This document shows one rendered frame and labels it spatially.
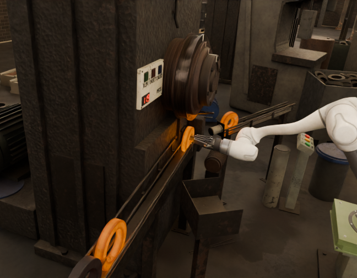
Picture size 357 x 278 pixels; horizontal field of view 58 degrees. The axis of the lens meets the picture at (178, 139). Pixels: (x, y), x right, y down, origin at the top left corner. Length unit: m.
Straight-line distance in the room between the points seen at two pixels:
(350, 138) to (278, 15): 3.02
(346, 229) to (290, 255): 0.51
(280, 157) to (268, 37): 2.22
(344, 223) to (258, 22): 2.99
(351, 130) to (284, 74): 2.96
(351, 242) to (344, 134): 0.68
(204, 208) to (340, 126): 0.72
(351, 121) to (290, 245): 1.21
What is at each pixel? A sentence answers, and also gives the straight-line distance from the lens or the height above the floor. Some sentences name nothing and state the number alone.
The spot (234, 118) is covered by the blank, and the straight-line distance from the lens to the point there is 2.37.
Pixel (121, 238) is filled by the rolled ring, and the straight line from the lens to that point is 1.33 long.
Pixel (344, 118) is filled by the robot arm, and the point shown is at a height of 1.12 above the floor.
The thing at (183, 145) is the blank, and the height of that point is 0.73.
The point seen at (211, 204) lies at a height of 0.60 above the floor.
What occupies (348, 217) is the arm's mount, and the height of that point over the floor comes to 0.44.
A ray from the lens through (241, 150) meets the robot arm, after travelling 1.85.
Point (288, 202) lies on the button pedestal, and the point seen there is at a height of 0.07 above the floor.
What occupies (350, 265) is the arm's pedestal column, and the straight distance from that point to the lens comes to 2.21.
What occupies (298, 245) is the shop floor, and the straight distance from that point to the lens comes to 2.52.
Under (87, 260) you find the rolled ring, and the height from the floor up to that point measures 0.76.
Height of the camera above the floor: 1.58
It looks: 26 degrees down
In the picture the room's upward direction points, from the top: 5 degrees clockwise
